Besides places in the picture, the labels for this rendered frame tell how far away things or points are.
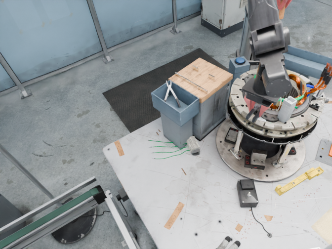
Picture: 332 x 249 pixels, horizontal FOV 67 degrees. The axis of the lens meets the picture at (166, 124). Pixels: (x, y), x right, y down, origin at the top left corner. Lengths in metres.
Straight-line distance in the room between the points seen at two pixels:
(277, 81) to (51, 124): 2.31
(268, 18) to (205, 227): 0.74
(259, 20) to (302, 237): 0.77
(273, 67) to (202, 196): 0.62
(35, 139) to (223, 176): 1.92
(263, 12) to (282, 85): 0.17
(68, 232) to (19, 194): 0.57
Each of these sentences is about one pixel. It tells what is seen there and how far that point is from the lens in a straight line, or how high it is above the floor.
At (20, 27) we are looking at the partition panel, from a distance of 2.84.
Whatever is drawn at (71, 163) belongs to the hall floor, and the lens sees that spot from 2.28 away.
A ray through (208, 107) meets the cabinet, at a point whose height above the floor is 0.97.
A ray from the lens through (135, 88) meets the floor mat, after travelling 2.69.
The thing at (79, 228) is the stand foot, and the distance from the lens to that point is 1.97.
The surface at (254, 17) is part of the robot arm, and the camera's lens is 0.63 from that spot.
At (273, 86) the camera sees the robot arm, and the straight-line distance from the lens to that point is 0.63.
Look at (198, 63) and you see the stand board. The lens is 1.15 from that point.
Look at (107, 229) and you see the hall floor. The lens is 1.92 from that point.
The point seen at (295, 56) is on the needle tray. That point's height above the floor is 1.02.
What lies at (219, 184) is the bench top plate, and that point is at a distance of 1.09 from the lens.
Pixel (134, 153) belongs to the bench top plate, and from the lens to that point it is 1.19.
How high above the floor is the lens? 1.75
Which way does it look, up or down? 50 degrees down
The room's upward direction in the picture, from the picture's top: 7 degrees counter-clockwise
